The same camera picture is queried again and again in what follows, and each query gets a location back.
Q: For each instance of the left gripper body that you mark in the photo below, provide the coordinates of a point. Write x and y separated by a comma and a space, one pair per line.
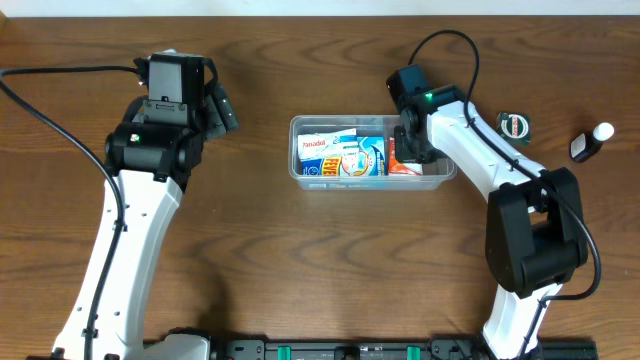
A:
223, 113

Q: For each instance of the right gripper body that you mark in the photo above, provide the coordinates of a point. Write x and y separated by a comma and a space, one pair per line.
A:
409, 147

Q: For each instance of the red Panadol ActiFast box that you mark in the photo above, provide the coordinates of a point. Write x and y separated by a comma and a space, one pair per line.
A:
396, 168

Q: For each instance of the blue medicine box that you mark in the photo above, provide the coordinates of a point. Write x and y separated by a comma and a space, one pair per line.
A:
369, 160

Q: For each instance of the white Panadol box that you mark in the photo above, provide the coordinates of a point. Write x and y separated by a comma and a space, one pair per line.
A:
322, 145

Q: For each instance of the dark bottle white cap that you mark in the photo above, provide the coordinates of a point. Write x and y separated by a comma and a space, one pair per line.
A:
588, 144

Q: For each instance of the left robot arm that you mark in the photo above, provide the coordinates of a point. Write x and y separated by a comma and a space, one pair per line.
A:
149, 159

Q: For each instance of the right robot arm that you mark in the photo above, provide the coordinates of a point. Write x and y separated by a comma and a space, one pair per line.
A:
533, 242

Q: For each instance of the clear plastic container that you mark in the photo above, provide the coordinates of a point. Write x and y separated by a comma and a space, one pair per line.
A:
366, 126

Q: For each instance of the green Zam-Buk box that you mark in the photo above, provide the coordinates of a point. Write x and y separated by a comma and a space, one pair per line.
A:
514, 128

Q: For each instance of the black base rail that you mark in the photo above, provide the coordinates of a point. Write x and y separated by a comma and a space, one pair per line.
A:
400, 350

